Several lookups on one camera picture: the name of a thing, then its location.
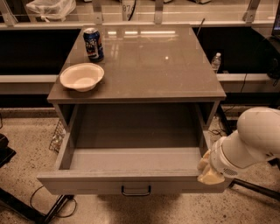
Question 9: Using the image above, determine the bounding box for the black table leg right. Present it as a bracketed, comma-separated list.
[217, 105, 233, 136]

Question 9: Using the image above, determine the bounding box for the blue soda can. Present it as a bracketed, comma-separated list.
[83, 27, 104, 62]

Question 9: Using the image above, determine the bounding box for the black office chair base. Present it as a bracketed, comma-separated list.
[229, 158, 280, 201]

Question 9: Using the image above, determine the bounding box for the black stand leg left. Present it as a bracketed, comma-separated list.
[0, 188, 74, 224]

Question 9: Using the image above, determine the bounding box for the grey top drawer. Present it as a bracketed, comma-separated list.
[38, 103, 230, 196]

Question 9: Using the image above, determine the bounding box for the wire mesh basket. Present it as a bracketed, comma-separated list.
[49, 121, 66, 153]

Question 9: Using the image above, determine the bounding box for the black floor cable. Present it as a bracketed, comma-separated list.
[29, 185, 78, 219]

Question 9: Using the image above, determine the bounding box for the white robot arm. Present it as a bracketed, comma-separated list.
[197, 107, 280, 185]

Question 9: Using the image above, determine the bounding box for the grey drawer cabinet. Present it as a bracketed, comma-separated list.
[48, 24, 225, 151]

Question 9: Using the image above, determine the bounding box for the white paper bowl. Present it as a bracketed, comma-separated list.
[59, 63, 104, 92]

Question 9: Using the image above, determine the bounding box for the clear plastic water bottle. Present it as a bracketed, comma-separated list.
[211, 52, 221, 74]

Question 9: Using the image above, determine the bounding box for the clear plastic bag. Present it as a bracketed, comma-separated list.
[26, 0, 76, 21]

